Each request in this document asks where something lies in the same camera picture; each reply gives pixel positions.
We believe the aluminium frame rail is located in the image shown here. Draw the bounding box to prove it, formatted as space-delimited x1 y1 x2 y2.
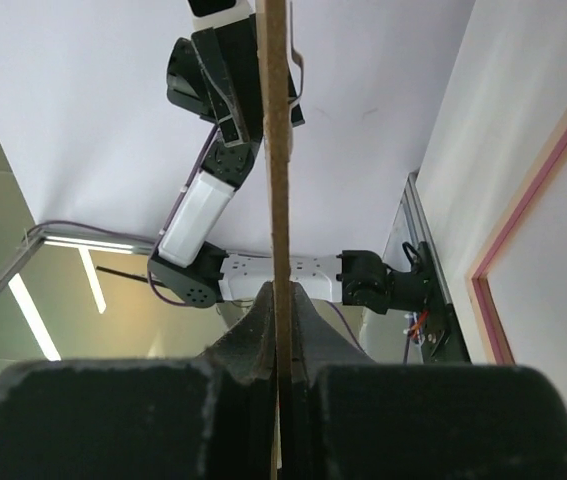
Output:
382 170 452 311

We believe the brown cardboard backing board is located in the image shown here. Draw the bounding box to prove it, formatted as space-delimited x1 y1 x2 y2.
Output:
256 1 295 479

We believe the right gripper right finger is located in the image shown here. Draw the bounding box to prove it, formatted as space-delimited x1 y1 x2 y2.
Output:
282 284 567 479

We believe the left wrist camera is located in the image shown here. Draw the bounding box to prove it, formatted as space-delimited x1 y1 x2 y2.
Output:
187 0 254 31

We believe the pink wooden picture frame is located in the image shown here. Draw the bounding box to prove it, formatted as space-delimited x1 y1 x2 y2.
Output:
465 107 567 365

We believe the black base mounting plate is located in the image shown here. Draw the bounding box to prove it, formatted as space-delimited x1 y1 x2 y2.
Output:
402 242 471 364

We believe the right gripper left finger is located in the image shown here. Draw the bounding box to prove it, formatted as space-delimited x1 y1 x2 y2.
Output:
0 283 277 479

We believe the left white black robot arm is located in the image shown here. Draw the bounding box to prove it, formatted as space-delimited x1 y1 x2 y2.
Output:
148 11 434 314

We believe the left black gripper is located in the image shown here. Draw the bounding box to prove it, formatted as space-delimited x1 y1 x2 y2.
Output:
165 14 309 146

